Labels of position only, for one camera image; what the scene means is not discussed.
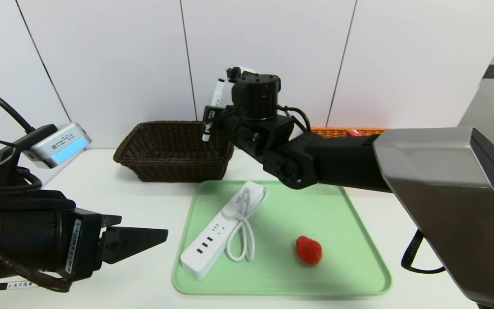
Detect light green plastic tray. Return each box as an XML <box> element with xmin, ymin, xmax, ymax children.
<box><xmin>172</xmin><ymin>179</ymin><xmax>392</xmax><ymax>297</ymax></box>

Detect orange wicker basket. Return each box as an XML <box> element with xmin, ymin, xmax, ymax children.
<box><xmin>311</xmin><ymin>126</ymin><xmax>387</xmax><ymax>139</ymax></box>

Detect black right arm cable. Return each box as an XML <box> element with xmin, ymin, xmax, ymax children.
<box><xmin>401</xmin><ymin>230</ymin><xmax>446</xmax><ymax>274</ymax></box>

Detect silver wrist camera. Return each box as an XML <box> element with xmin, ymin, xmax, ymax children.
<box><xmin>23</xmin><ymin>122</ymin><xmax>92</xmax><ymax>169</ymax></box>
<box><xmin>226</xmin><ymin>66</ymin><xmax>257</xmax><ymax>83</ymax></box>

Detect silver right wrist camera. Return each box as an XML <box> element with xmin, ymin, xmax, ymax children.
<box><xmin>226</xmin><ymin>66</ymin><xmax>257</xmax><ymax>83</ymax></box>

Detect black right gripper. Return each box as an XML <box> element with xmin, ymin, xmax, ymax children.
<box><xmin>202</xmin><ymin>105</ymin><xmax>226</xmax><ymax>136</ymax></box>

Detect black left camera cable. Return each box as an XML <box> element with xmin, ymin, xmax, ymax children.
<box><xmin>0</xmin><ymin>85</ymin><xmax>35</xmax><ymax>133</ymax></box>

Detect dark brown wicker basket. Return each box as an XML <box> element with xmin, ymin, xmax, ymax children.
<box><xmin>113</xmin><ymin>121</ymin><xmax>235</xmax><ymax>182</ymax></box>

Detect white power strip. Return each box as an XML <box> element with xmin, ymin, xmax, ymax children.
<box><xmin>180</xmin><ymin>181</ymin><xmax>265</xmax><ymax>281</ymax></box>

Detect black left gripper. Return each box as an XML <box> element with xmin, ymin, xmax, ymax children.
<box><xmin>0</xmin><ymin>201</ymin><xmax>169</xmax><ymax>282</ymax></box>

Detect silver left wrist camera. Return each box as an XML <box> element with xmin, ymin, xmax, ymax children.
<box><xmin>23</xmin><ymin>122</ymin><xmax>92</xmax><ymax>169</ymax></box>

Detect small red toy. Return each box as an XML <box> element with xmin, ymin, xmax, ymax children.
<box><xmin>295</xmin><ymin>236</ymin><xmax>323</xmax><ymax>265</ymax></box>

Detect white power strip cable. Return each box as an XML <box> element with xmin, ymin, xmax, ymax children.
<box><xmin>222</xmin><ymin>185</ymin><xmax>270</xmax><ymax>263</ymax></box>

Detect white marker pen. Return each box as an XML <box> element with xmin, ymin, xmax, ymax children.
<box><xmin>202</xmin><ymin>78</ymin><xmax>226</xmax><ymax>142</ymax></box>

